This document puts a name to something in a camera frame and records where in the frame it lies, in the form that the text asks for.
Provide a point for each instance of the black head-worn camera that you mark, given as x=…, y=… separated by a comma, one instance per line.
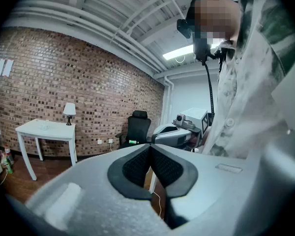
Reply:
x=200, y=48

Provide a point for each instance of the ceiling light panel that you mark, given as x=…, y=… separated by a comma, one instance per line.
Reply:
x=177, y=53

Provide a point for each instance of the bright green bottle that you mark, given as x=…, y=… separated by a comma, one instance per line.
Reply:
x=132, y=141

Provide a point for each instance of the person's camouflage shirt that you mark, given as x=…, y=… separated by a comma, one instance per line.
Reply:
x=248, y=82

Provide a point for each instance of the person's head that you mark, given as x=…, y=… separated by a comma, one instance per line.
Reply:
x=216, y=16

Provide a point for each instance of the white bottle with red cap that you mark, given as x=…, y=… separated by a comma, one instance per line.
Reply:
x=8, y=154

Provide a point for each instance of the white shade table lamp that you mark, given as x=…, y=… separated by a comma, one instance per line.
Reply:
x=69, y=109

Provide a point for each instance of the white wall socket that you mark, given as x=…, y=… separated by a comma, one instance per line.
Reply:
x=100, y=141

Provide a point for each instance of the white table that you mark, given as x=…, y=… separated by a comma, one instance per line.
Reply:
x=51, y=131

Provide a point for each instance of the white paper strip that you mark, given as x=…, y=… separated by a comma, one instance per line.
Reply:
x=1, y=67
x=8, y=67

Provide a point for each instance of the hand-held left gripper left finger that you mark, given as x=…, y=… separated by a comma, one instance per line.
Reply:
x=130, y=171

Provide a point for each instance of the small green drink bottle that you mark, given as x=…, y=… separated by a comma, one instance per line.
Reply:
x=9, y=168

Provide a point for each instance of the white wall pipe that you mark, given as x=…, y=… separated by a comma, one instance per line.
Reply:
x=167, y=99

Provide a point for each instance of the white wall charger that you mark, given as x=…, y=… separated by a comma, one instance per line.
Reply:
x=110, y=141

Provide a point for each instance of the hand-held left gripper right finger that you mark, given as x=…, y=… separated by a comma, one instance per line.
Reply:
x=177, y=173

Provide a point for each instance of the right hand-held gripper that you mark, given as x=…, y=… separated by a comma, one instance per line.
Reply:
x=195, y=122

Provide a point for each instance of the black office chair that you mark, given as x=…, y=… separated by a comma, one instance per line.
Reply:
x=137, y=129

